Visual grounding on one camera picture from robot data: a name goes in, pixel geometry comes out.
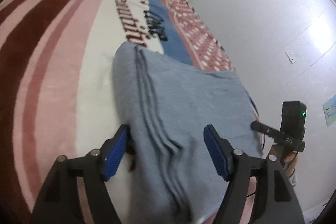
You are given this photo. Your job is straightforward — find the light blue pants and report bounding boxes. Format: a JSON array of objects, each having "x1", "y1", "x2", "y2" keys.
[{"x1": 113, "y1": 42, "x2": 262, "y2": 223}]

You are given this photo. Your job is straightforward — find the grey sleeve forearm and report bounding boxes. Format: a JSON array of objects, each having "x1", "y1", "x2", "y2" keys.
[{"x1": 288, "y1": 173, "x2": 297, "y2": 187}]

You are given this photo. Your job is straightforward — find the right hand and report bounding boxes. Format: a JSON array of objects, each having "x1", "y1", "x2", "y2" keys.
[{"x1": 268, "y1": 144, "x2": 298, "y2": 177}]

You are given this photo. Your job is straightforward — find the pink patterned bed blanket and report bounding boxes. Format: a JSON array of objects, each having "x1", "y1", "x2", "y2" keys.
[{"x1": 1, "y1": 0, "x2": 235, "y2": 223}]

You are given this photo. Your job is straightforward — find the black tracker camera box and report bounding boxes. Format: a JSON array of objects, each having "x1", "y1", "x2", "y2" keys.
[{"x1": 280, "y1": 101, "x2": 306, "y2": 139}]

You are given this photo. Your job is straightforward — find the wall sticker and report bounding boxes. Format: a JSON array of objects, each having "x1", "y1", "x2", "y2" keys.
[{"x1": 323, "y1": 95, "x2": 336, "y2": 127}]

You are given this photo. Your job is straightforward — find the white wall switch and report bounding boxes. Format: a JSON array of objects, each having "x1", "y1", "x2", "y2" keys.
[{"x1": 285, "y1": 51, "x2": 297, "y2": 64}]

